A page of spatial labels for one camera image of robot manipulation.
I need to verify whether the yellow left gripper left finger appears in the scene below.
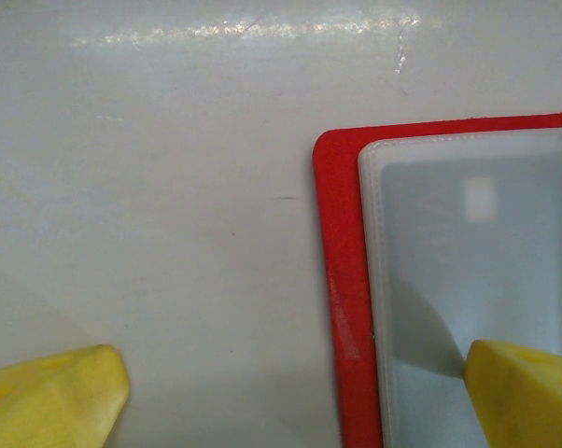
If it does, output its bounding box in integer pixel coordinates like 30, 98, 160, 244
0, 343, 131, 448

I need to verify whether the red card holder wallet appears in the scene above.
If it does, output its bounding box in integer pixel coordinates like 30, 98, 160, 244
312, 110, 562, 448

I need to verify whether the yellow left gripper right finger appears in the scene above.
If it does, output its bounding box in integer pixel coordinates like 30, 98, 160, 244
462, 339, 562, 448

